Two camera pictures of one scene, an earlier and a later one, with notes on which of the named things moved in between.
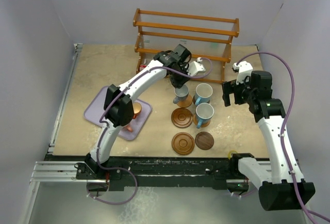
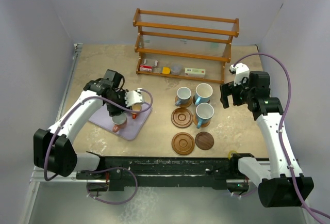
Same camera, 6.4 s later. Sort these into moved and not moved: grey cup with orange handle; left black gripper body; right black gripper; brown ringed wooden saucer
Moved: left black gripper body; grey cup with orange handle
Not moved: brown ringed wooden saucer; right black gripper
